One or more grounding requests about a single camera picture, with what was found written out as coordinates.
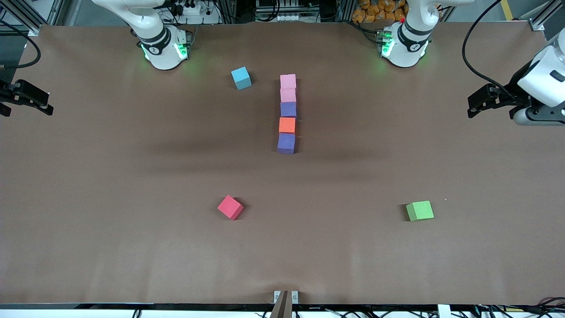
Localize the green foam block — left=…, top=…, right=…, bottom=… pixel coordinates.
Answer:
left=406, top=201, right=434, bottom=222

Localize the bag of orange fruit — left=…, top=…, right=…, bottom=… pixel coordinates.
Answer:
left=352, top=0, right=407, bottom=23

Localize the paper table cover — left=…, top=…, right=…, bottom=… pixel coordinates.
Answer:
left=0, top=22, right=565, bottom=306

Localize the white power strip with plugs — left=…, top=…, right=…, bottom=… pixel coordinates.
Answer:
left=170, top=0, right=208, bottom=16

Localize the cyan foam block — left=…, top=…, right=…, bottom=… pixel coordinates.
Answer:
left=231, top=66, right=252, bottom=91

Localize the white multi-socket strip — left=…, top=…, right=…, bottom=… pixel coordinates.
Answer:
left=255, top=0, right=309, bottom=22

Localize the red foam block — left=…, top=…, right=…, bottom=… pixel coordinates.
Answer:
left=217, top=195, right=245, bottom=221

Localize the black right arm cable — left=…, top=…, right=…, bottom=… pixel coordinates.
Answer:
left=0, top=22, right=41, bottom=69

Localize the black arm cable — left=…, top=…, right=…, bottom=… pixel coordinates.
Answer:
left=0, top=22, right=41, bottom=69
left=462, top=0, right=520, bottom=96

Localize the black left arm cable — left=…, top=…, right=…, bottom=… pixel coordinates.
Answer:
left=462, top=0, right=520, bottom=96

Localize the aluminium frame post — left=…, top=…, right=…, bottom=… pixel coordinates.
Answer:
left=0, top=0, right=67, bottom=36
left=529, top=0, right=565, bottom=31

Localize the black floor cable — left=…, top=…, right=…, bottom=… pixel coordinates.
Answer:
left=475, top=305, right=565, bottom=318

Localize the metal camera stand bracket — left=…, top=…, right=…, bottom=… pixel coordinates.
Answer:
left=273, top=290, right=299, bottom=305

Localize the brown camera stand pole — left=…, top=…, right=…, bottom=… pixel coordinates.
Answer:
left=269, top=290, right=290, bottom=318

